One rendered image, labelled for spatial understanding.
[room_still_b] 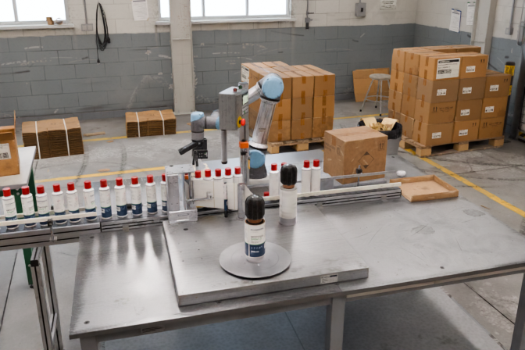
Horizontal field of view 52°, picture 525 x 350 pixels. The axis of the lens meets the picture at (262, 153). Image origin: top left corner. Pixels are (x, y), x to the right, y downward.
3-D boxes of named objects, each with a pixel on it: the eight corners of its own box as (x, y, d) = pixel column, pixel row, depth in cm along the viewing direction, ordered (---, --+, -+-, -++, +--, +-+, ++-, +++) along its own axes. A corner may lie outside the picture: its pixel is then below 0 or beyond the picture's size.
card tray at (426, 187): (411, 202, 302) (412, 195, 301) (389, 185, 326) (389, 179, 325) (458, 196, 310) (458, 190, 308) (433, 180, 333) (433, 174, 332)
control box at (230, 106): (219, 129, 278) (218, 93, 271) (231, 120, 293) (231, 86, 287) (237, 131, 274) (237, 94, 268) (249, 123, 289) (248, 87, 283)
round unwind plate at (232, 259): (226, 284, 215) (226, 281, 214) (213, 248, 243) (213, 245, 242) (300, 273, 222) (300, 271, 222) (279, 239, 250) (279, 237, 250)
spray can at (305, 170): (302, 198, 295) (303, 162, 289) (299, 194, 300) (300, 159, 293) (312, 197, 296) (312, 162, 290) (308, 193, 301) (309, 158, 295)
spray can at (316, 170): (312, 197, 296) (313, 162, 290) (308, 193, 301) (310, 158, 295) (321, 196, 298) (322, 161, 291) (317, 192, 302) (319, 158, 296)
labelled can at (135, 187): (132, 216, 273) (129, 179, 266) (132, 212, 278) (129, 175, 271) (143, 216, 274) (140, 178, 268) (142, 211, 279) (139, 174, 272)
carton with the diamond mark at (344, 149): (342, 184, 321) (344, 141, 313) (323, 171, 342) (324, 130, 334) (384, 177, 332) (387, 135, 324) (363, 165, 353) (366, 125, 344)
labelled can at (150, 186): (148, 215, 275) (144, 177, 268) (147, 211, 279) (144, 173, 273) (158, 214, 276) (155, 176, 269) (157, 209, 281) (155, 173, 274)
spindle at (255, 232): (247, 264, 227) (246, 201, 218) (242, 254, 235) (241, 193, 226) (267, 261, 229) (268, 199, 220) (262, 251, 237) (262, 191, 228)
